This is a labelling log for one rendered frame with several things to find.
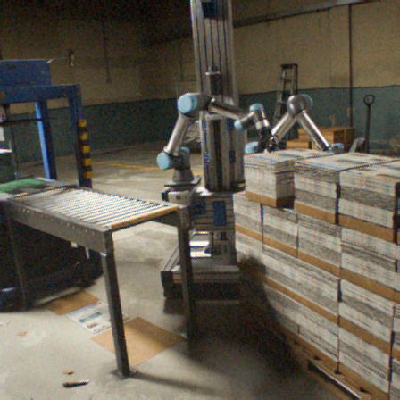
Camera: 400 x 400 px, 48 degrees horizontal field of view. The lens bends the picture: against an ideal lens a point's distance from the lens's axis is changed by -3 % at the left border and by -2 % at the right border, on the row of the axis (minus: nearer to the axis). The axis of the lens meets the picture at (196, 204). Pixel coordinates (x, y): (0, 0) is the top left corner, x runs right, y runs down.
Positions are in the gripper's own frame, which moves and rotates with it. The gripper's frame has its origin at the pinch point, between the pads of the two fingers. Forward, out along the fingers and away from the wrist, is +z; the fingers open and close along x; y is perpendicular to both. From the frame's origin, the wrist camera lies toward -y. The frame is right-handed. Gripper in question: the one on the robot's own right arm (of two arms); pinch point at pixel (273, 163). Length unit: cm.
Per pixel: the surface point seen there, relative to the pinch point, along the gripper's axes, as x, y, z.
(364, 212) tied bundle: -19, 71, 48
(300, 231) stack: -18, 27, 44
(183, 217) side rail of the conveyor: -51, -25, 14
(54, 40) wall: 59, -750, -650
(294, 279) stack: -19, 11, 64
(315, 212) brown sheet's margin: -19, 43, 40
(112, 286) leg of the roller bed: -99, -24, 41
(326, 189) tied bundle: -18, 54, 33
